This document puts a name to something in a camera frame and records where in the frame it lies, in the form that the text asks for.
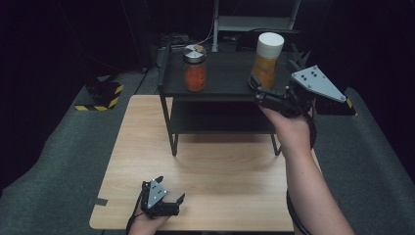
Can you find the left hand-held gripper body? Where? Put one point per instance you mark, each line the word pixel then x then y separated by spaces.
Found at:
pixel 155 196

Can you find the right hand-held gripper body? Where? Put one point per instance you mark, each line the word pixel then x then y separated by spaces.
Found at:
pixel 306 89

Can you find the white-lidded yellow spice jar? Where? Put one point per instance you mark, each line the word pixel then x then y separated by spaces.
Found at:
pixel 266 60

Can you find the black two-tier metal shelf rack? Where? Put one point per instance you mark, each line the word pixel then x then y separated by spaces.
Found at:
pixel 225 73

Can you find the silver-lidded glass spice jar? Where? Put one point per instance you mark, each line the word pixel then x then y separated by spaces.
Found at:
pixel 195 73

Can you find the person's left hand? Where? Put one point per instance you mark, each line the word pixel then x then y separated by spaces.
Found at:
pixel 147 225

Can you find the person's right hand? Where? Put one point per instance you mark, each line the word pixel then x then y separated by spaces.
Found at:
pixel 293 130

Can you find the black yellow striped stand base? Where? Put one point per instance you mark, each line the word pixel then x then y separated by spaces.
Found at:
pixel 337 109
pixel 102 94

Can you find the grey tape piece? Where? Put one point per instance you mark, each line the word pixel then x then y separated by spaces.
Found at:
pixel 98 201

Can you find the grey metal stand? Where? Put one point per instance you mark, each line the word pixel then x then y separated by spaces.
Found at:
pixel 248 23

